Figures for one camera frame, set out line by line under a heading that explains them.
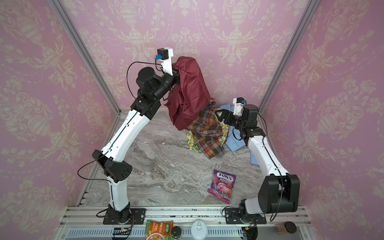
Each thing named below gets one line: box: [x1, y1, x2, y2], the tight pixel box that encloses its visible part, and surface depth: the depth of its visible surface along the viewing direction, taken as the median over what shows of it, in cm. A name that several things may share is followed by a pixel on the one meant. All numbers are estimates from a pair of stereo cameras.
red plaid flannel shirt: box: [185, 98, 224, 159], surface depth 99 cm
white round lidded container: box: [191, 220, 208, 240], surface depth 67 cm
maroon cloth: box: [165, 56, 212, 131], surface depth 61 cm
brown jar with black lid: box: [275, 221, 297, 234], surface depth 65 cm
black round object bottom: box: [241, 226, 259, 240], surface depth 73 cm
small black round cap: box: [171, 226, 182, 239], surface depth 64 cm
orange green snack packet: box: [145, 219, 174, 240], surface depth 70 cm
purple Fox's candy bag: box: [207, 169, 237, 205], surface depth 83 cm
